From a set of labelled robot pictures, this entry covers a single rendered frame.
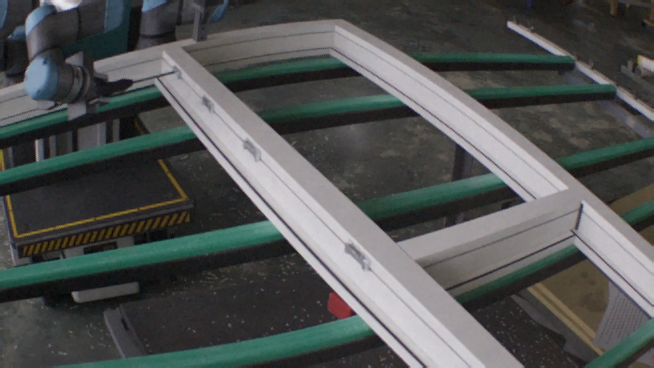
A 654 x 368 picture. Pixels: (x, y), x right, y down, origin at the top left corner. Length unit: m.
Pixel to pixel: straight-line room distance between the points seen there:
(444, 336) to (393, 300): 0.11
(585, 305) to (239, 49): 0.96
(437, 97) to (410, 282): 0.64
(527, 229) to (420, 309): 0.28
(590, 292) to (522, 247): 0.44
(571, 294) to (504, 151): 0.35
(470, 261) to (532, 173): 0.31
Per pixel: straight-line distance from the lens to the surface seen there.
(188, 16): 2.16
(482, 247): 1.09
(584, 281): 1.59
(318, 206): 1.10
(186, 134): 1.44
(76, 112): 1.39
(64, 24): 1.31
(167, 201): 2.32
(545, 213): 1.17
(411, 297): 0.94
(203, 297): 1.49
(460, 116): 1.49
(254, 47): 1.76
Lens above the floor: 1.48
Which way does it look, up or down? 29 degrees down
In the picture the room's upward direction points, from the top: 4 degrees clockwise
